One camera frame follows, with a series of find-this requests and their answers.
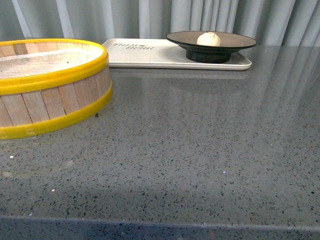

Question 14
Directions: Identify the white steamed bun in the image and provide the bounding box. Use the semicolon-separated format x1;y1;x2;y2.
196;31;221;47

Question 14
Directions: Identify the tan plate with black rim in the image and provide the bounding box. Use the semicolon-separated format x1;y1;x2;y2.
166;31;257;64

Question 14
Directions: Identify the grey pleated curtain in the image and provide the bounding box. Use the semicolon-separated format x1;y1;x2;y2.
0;0;320;47

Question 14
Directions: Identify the yellow rimmed bamboo steamer basket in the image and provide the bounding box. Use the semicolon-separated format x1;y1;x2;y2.
0;38;112;140

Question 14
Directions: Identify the cream rectangular serving tray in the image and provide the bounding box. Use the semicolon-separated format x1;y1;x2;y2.
103;38;252;71

